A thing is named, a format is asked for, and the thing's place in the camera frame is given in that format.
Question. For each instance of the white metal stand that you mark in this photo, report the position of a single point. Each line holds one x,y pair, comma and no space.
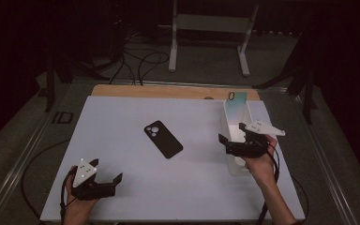
212,23

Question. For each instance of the long white plastic tray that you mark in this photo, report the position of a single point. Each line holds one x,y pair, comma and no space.
236,165

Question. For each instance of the black floor bracket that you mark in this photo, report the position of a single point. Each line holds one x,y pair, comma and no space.
63,117

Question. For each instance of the white board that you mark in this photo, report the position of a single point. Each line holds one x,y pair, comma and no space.
175,187

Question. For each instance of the iridescent gradient phone case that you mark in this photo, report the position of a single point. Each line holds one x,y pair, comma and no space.
236,109

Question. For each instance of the person's left hand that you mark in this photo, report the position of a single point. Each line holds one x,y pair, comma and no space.
76,209

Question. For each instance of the person's right hand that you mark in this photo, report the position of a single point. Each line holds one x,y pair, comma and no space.
262,167

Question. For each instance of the metal rail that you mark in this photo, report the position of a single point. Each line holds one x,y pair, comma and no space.
18,162
328,168

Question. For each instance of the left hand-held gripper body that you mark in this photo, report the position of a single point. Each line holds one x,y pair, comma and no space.
93,190

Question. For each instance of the black phone case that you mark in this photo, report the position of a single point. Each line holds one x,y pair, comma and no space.
164,140

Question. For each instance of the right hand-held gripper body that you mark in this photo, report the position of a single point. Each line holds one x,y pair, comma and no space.
247,149

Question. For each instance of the black stand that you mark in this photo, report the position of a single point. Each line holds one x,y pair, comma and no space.
307,100
50,87

